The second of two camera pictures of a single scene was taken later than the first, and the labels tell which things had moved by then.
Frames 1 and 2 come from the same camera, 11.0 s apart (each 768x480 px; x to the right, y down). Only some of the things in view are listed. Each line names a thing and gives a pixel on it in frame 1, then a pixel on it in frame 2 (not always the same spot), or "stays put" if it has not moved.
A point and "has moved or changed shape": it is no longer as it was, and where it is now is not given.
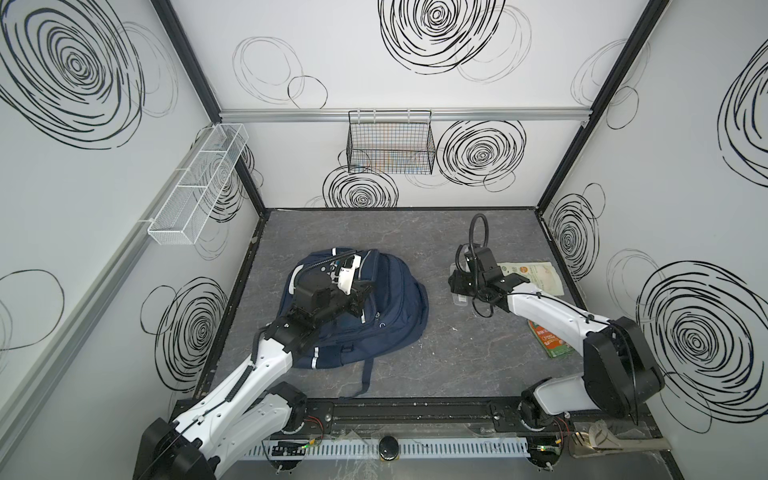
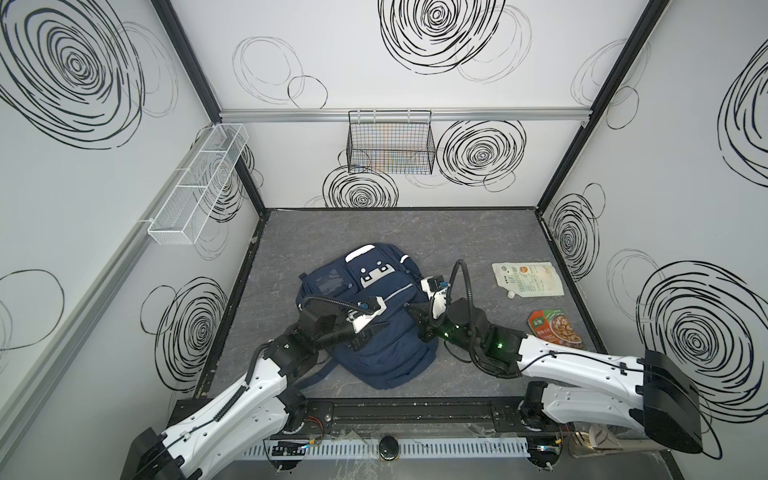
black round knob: x=388 y=448 stays put
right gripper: x=462 y=283 → x=420 y=315
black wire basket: x=391 y=142 stays put
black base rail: x=326 y=418 stays put
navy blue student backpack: x=393 y=314 has moved or changed shape
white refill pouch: x=540 y=274 stays put
